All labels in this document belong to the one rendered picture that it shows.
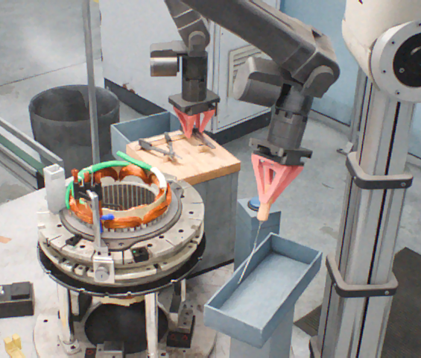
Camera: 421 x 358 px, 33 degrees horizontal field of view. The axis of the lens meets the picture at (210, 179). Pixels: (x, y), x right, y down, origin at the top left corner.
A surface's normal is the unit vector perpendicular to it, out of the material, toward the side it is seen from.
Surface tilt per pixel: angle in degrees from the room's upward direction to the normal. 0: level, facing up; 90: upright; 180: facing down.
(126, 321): 0
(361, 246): 90
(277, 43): 100
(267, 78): 108
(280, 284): 0
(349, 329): 90
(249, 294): 0
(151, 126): 90
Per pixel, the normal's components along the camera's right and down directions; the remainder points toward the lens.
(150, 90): -0.73, 0.32
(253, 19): 0.12, 0.71
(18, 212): 0.03, -0.86
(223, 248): 0.53, 0.45
